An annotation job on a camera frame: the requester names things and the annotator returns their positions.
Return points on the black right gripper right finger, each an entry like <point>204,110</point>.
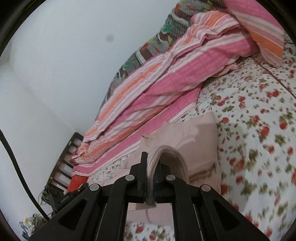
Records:
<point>201,213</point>

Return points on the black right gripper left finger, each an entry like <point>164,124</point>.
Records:
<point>99,212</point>

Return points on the pale pink knit sweater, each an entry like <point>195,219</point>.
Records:
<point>197,142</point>

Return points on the red orange cloth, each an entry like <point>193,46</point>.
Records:
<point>76,182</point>

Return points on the pink orange striped quilt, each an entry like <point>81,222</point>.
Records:
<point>162,88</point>

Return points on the pink striped pillow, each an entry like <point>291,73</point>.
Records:
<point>262,26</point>

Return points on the multicolour patterned blanket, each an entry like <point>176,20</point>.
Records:
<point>176,24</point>

